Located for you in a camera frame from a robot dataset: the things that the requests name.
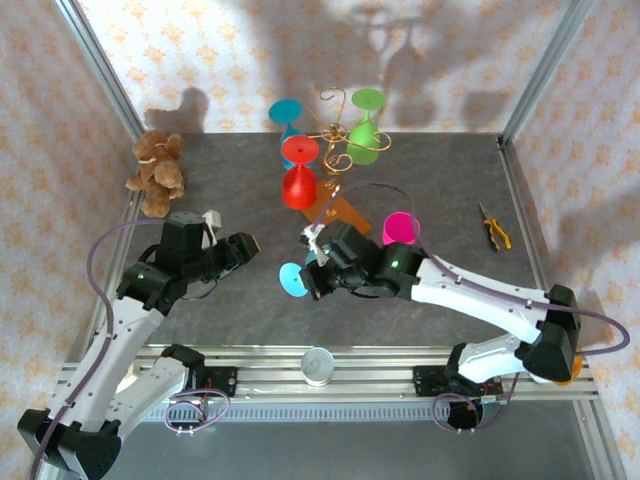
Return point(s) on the aluminium side rail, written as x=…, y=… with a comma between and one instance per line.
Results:
x=118, y=240
x=520, y=200

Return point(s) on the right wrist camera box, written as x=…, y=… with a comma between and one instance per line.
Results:
x=312, y=237

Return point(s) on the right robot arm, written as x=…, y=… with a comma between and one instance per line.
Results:
x=475, y=300

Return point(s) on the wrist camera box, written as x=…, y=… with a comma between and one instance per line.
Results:
x=312, y=237
x=212, y=222

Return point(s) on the green plastic wine glass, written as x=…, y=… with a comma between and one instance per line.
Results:
x=362, y=142

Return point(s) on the light blue plastic wine glass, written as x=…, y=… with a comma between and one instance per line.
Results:
x=291, y=281

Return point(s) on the brown teddy bear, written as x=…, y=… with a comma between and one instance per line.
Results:
x=157, y=170

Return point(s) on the yellow black pliers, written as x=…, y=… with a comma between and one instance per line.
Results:
x=495, y=230

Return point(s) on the aluminium rail base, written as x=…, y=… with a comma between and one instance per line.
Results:
x=270, y=372

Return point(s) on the aluminium frame post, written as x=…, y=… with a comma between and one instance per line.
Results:
x=102, y=70
x=545, y=70

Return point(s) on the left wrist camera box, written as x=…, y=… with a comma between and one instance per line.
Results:
x=212, y=222

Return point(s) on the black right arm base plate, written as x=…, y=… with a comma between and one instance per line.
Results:
x=425, y=380

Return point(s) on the teal plastic wine glass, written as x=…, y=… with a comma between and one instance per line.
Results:
x=286, y=111

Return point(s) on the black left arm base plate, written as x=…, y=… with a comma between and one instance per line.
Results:
x=225, y=380

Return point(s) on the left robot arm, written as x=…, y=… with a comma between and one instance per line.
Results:
x=100, y=380

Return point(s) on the orange domed lamp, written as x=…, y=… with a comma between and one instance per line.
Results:
x=576, y=367

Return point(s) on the pink plastic wine glass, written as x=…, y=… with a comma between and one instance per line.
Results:
x=400, y=227

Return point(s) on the red plastic wine glass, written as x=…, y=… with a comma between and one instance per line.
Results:
x=300, y=187

